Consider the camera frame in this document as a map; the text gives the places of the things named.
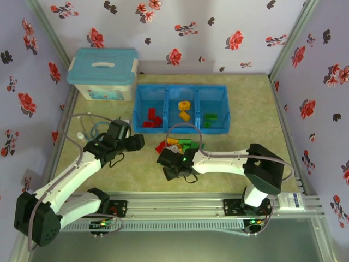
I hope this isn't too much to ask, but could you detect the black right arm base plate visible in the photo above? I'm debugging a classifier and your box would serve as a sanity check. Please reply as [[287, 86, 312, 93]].
[[222, 198, 273, 218]]

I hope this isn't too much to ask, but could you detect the aluminium frame post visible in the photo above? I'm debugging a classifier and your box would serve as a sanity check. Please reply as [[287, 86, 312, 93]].
[[268, 0, 320, 80], [24, 0, 72, 69]]

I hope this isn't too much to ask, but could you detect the gray left arm cable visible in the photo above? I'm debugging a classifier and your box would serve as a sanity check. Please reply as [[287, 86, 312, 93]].
[[27, 113, 123, 252]]

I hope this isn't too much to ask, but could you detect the gray slotted cable duct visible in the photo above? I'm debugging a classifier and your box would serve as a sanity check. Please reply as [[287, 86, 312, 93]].
[[58, 217, 246, 233]]

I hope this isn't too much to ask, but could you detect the blue stethoscope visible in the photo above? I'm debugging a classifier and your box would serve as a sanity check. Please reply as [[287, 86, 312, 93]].
[[77, 114, 110, 140]]

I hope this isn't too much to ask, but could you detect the gray arm cable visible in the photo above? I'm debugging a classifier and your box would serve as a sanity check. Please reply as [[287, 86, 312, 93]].
[[165, 122, 296, 197], [27, 113, 123, 252]]

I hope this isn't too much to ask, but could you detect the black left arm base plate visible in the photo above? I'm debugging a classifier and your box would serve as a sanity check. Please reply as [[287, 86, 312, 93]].
[[108, 200, 128, 218]]

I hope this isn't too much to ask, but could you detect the aluminium table side rail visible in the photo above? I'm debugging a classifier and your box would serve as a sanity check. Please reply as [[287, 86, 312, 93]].
[[268, 75, 340, 262], [8, 87, 80, 262]]

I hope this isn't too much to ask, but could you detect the blue three-compartment bin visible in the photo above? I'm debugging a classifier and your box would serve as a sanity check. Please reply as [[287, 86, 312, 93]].
[[133, 84, 231, 135]]

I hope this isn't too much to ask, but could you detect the white storage box blue lid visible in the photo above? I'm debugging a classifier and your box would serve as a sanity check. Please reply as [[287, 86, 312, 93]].
[[66, 47, 140, 102]]

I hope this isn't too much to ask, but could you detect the white printed label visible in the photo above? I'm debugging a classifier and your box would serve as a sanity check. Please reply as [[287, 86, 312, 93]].
[[277, 192, 304, 211]]

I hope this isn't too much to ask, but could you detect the gray right arm cable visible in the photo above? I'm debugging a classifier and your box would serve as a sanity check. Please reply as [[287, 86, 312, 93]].
[[165, 122, 296, 197]]

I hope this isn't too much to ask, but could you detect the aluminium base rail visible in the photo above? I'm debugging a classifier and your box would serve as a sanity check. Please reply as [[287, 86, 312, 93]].
[[109, 199, 246, 219]]

